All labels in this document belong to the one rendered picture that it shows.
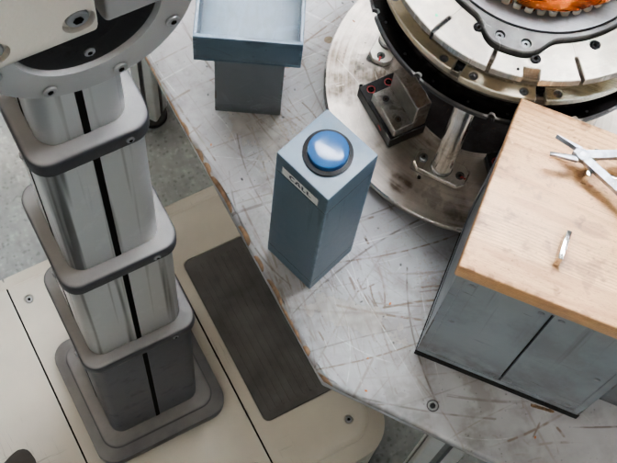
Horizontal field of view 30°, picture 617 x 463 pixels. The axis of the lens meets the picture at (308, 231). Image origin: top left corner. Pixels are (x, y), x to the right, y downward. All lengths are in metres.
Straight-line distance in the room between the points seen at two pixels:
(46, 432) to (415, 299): 0.72
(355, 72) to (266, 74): 0.14
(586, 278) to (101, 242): 0.46
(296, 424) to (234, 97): 0.63
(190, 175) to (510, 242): 1.25
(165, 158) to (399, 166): 0.95
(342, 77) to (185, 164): 0.87
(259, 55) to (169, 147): 1.13
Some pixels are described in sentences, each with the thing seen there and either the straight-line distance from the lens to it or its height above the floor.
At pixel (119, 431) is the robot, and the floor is 0.30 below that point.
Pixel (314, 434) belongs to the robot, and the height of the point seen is 0.26.
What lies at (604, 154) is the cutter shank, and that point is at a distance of 1.11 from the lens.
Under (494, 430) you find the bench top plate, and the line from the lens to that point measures 1.31.
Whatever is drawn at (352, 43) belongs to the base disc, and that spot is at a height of 0.80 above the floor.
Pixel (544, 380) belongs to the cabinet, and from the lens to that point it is 1.26.
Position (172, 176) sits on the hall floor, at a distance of 2.24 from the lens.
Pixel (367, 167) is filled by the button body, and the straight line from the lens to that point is 1.12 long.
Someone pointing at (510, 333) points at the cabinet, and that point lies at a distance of 1.17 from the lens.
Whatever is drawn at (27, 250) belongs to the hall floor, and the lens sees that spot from 2.21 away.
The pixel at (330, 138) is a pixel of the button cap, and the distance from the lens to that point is 1.11.
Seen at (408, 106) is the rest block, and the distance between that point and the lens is 1.36.
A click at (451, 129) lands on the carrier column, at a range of 1.28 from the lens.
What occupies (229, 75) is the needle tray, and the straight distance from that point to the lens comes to 1.34.
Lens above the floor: 2.03
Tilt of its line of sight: 67 degrees down
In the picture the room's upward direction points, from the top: 10 degrees clockwise
